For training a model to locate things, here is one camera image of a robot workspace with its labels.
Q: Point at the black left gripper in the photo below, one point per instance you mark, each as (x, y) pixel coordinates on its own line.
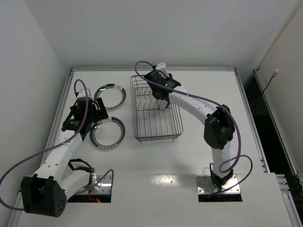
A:
(95, 113)

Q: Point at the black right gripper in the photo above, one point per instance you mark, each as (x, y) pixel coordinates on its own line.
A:
(160, 95)

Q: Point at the white plate with blue rim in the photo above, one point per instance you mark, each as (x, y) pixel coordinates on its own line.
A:
(163, 104)

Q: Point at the green red rimmed plate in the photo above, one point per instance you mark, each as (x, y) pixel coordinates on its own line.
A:
(112, 95)
(107, 134)

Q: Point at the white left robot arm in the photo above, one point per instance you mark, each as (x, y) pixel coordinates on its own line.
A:
(46, 192)

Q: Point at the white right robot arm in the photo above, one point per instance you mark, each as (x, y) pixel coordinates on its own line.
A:
(218, 126)

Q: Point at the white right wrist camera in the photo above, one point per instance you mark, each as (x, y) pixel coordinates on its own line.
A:
(162, 69)

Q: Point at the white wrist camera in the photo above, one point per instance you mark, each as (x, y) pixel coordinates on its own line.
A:
(88, 91)
(162, 69)

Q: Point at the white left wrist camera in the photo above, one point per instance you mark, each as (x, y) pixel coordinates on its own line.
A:
(88, 91)

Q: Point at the grey wire dish rack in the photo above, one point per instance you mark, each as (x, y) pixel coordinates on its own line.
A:
(149, 122)

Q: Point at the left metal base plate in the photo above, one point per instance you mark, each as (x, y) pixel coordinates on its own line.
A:
(103, 186)

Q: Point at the metal base plate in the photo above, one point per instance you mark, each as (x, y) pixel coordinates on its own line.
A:
(206, 187)
(103, 186)

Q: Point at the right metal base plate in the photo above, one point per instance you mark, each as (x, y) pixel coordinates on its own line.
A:
(206, 187)

